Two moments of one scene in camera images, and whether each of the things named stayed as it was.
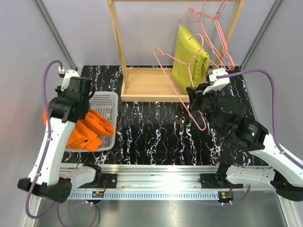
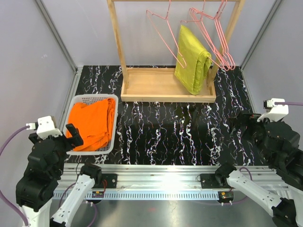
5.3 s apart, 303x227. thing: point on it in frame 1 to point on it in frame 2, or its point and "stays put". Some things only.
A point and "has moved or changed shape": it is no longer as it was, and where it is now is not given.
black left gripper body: x=62 y=94 to x=64 y=144
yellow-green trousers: x=190 y=61 stays put
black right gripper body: x=206 y=103 to x=254 y=129
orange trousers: x=87 y=130 has moved or changed shape
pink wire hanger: x=190 y=64 to x=147 y=11
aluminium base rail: x=149 y=182 stays put
